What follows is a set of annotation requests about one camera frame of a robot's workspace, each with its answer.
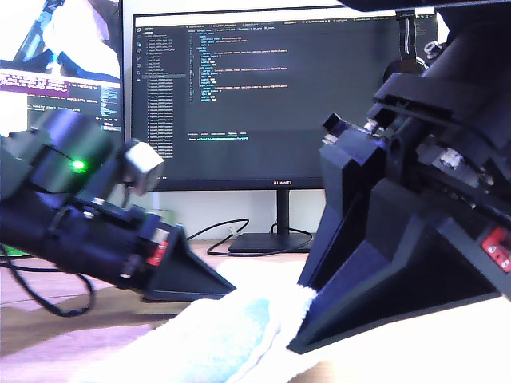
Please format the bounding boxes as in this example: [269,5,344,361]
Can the black Huawei monitor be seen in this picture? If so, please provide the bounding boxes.
[129,2,440,255]

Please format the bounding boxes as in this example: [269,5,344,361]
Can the thin black stand cable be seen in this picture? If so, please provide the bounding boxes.
[270,223,315,251]

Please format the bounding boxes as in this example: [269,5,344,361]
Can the pastel printed tea towel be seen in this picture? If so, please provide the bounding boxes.
[75,258,332,383]

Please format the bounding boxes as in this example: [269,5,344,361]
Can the black headphones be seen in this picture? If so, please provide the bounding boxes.
[382,10,430,87]

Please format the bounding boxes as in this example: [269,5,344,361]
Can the black monitor showing terminal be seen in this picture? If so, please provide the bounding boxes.
[0,0,128,176]

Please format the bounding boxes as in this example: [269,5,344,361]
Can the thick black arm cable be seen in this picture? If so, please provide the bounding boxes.
[0,244,97,318]

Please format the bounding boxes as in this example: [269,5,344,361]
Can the black looped desk cable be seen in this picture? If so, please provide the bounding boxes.
[186,218,251,257]

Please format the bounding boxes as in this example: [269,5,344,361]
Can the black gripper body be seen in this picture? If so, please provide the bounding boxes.
[51,198,172,291]

